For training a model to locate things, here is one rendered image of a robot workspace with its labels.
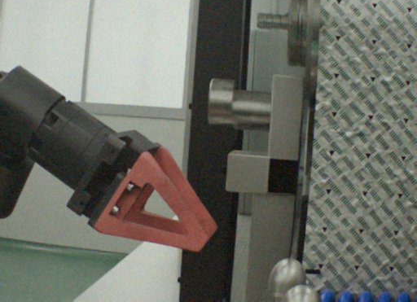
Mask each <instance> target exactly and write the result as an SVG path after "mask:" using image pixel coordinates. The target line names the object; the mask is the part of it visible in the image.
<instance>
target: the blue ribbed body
mask: <svg viewBox="0 0 417 302"><path fill-rule="evenodd" d="M319 298H320V299H321V301H322V302H336V301H335V295H334V293H333V291H330V290H325V291H324V292H322V293H321V295H320V296H319ZM338 302H355V300H354V297H353V292H351V291H344V292H342V293H341V295H340V298H339V300H338ZM358 302H374V300H373V297H372V293H370V292H369V291H364V292H363V293H361V295H360V296H359V300H358ZM377 302H392V296H391V295H390V293H388V292H387V291H386V292H383V293H381V294H380V296H379V298H378V300H377ZM396 302H410V296H409V294H408V293H406V292H401V294H399V295H398V297H397V300H396Z"/></svg>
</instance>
